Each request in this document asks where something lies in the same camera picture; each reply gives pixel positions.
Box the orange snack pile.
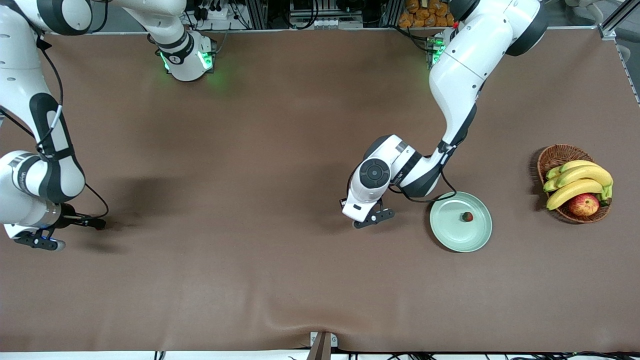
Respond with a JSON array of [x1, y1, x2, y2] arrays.
[[398, 0, 453, 29]]

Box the aluminium frame profile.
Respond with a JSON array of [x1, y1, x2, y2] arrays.
[[597, 0, 640, 41]]

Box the brown wicker basket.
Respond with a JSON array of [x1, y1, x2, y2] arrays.
[[537, 144, 612, 224]]

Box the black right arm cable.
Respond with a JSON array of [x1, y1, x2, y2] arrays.
[[0, 37, 110, 221]]

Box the white power strip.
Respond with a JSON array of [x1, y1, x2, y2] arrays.
[[197, 4, 232, 22]]

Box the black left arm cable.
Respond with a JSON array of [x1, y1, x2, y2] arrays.
[[387, 142, 458, 204]]

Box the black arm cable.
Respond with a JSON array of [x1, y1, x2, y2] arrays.
[[387, 142, 458, 204], [0, 37, 110, 221]]

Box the mint green round plate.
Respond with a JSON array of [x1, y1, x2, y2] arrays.
[[429, 191, 493, 253]]

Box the red yellow apple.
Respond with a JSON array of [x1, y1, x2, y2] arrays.
[[568, 193, 600, 218]]

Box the brown table mat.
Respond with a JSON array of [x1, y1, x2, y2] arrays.
[[0, 27, 640, 353]]

